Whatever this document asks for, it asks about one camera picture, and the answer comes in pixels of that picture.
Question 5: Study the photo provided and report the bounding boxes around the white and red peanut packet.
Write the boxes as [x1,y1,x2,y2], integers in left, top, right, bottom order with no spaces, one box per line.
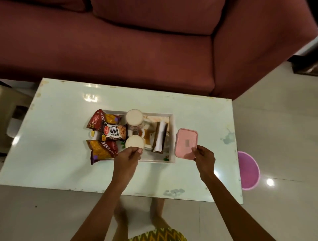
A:
[101,122,128,142]

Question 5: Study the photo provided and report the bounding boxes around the yellow patterned garment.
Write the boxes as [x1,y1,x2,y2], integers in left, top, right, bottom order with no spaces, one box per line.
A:
[127,227,188,241]

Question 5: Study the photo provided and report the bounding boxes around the maroon sofa back cushion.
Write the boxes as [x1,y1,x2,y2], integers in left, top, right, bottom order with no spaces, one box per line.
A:
[90,0,226,36]

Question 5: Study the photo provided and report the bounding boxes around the dark wooden furniture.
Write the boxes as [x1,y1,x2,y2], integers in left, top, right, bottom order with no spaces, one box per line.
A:
[287,53,318,76]

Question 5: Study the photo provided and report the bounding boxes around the person's right leg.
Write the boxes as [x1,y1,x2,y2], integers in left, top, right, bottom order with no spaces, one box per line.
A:
[150,197,166,225]

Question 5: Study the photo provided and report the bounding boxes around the person's leg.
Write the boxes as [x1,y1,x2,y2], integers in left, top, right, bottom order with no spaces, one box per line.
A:
[114,196,130,241]
[150,197,166,225]

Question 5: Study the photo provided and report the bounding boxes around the brown and white box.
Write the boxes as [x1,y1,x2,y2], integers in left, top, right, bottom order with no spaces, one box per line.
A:
[151,121,169,154]

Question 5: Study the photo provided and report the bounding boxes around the person's right forearm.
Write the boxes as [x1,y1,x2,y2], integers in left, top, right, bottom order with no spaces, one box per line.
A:
[201,172,277,241]

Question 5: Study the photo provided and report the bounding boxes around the tall white-lidded glass jar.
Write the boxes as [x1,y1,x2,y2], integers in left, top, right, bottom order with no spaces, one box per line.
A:
[125,109,145,136]

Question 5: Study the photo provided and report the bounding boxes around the maroon sofa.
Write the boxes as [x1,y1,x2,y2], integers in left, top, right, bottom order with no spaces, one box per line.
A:
[0,0,318,100]

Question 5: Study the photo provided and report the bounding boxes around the person's left forearm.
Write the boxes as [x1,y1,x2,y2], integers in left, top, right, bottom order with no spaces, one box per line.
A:
[70,177,130,241]

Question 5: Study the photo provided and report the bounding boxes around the yellow and purple snack packet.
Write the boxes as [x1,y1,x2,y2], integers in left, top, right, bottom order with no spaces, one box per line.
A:
[86,140,119,165]

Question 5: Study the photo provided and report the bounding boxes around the person's right hand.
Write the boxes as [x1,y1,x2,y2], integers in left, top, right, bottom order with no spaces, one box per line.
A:
[192,145,216,183]

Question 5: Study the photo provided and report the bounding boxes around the white rectangular tray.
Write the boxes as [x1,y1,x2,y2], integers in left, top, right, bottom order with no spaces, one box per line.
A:
[100,110,176,164]

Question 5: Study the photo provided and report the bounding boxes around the red and yellow snack packet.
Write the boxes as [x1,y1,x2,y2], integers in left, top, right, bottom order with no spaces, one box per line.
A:
[86,109,122,131]

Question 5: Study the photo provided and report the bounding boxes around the small white-lidded jar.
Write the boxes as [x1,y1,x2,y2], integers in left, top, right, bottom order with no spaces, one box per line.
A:
[125,135,145,151]

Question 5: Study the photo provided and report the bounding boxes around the pink plastic basin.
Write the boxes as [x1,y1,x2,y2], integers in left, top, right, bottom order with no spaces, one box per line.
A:
[237,151,261,191]

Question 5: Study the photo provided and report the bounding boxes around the person's left leg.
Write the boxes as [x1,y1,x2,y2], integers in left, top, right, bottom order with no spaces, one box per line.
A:
[114,196,130,241]

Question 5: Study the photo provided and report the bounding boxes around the person's left hand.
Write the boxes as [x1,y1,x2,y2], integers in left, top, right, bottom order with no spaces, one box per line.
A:
[113,146,144,185]

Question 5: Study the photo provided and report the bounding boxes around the pink plastic lidded container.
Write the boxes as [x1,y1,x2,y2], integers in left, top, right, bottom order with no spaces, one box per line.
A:
[174,128,198,160]

